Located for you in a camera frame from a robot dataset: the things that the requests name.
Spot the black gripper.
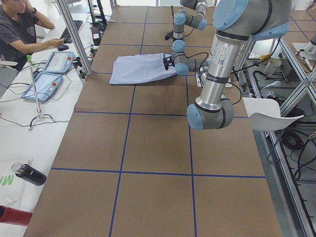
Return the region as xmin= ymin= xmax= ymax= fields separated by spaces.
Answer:
xmin=164 ymin=31 xmax=184 ymax=41
xmin=162 ymin=53 xmax=175 ymax=71

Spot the blue striped button shirt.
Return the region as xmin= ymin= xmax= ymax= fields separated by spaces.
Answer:
xmin=109 ymin=53 xmax=176 ymax=85

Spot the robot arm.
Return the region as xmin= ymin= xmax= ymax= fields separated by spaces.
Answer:
xmin=163 ymin=0 xmax=294 ymax=130
xmin=164 ymin=0 xmax=208 ymax=41

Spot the black keyboard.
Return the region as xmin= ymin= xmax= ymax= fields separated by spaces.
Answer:
xmin=60 ymin=20 xmax=83 ymax=44

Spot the black computer mouse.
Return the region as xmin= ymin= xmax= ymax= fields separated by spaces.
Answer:
xmin=57 ymin=44 xmax=69 ymax=51

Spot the upper teach pendant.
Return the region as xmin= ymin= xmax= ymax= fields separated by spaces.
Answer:
xmin=42 ymin=51 xmax=75 ymax=74

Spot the teach pendant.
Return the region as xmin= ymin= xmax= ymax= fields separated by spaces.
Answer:
xmin=42 ymin=51 xmax=75 ymax=74
xmin=21 ymin=73 xmax=63 ymax=102

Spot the lower teach pendant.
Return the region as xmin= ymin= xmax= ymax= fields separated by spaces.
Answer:
xmin=21 ymin=73 xmax=63 ymax=102

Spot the metal stand with green tip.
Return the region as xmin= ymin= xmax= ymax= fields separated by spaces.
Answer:
xmin=26 ymin=54 xmax=56 ymax=131

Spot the seated person in grey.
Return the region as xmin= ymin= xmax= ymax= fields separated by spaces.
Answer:
xmin=0 ymin=0 xmax=64 ymax=71

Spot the black water bottle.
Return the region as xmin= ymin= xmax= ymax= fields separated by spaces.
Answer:
xmin=11 ymin=162 xmax=46 ymax=186

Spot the red bottle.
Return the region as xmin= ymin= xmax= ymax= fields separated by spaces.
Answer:
xmin=0 ymin=205 xmax=33 ymax=226

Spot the aluminium frame post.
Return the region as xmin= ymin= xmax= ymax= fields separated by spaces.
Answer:
xmin=56 ymin=0 xmax=92 ymax=76

